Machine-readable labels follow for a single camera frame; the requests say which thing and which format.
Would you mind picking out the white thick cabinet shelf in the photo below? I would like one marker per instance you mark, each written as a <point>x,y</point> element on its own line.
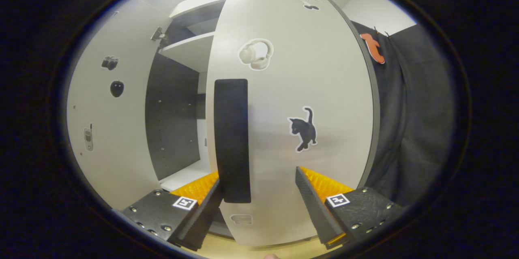
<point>190,52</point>

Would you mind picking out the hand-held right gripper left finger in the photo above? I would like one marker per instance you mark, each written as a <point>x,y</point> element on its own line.
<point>206,214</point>

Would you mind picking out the white door with camera sticker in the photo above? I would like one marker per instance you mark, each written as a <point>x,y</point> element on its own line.
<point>121,129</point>

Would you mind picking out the metal door hinge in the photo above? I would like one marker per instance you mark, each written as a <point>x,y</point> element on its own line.
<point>158,35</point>

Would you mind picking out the white cabinet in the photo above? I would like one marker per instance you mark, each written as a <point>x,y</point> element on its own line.
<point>174,121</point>

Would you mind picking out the black backdrop cloth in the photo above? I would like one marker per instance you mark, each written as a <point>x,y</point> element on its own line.
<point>413,129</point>

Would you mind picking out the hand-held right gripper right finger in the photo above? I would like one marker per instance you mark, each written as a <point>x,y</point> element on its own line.
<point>312,206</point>

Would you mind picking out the white thin cabinet shelf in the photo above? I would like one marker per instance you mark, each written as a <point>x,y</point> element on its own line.
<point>182,178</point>

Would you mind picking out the white door with headphones sticker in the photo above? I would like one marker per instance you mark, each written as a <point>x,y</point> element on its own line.
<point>292,88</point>

